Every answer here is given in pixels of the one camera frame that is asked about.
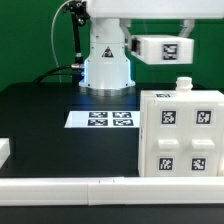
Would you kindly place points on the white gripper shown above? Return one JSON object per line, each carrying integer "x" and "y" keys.
{"x": 156, "y": 9}

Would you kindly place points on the white cabinet block with tags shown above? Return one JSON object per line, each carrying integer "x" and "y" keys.
{"x": 163, "y": 49}

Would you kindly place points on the white door panel with handle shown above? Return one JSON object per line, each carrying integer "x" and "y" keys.
{"x": 168, "y": 146}

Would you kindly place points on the white cabinet body box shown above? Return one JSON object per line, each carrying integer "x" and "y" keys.
{"x": 186, "y": 97}

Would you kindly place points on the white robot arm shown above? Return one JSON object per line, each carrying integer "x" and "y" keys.
{"x": 107, "y": 70}

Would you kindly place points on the white tag calibration sheet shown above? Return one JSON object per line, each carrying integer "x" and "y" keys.
{"x": 103, "y": 119}

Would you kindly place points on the black camera stand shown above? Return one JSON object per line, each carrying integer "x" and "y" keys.
{"x": 79, "y": 17}

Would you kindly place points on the white front barrier rail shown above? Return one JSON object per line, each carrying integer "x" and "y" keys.
{"x": 111, "y": 191}

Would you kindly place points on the white barrier rail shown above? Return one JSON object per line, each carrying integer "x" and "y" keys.
{"x": 111, "y": 191}
{"x": 4, "y": 150}

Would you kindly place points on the white left barrier rail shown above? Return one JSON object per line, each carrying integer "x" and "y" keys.
{"x": 4, "y": 150}

